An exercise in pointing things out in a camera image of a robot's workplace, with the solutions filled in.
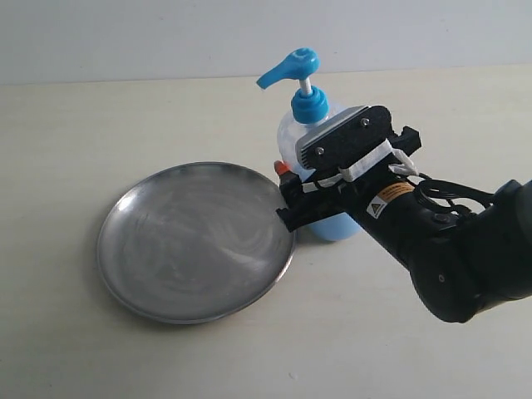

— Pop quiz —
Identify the black camera cable right arm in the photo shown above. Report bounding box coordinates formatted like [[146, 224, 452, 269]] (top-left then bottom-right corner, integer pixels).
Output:
[[411, 174, 504, 219]]

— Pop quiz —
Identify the round stainless steel plate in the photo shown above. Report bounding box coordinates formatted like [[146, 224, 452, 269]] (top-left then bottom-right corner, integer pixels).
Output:
[[96, 161, 295, 325]]

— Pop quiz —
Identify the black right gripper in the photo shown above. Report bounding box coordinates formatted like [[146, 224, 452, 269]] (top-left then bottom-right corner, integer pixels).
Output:
[[273, 126, 421, 231]]

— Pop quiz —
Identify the blue pump soap bottle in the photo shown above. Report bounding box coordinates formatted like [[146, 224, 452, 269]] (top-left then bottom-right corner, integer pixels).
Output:
[[256, 47, 362, 242]]

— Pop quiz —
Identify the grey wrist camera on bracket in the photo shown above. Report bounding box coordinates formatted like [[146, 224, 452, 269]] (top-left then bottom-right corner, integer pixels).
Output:
[[295, 106, 393, 172]]

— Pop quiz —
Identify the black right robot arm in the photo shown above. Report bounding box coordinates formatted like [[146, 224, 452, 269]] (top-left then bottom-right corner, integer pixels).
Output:
[[275, 127, 531, 323]]

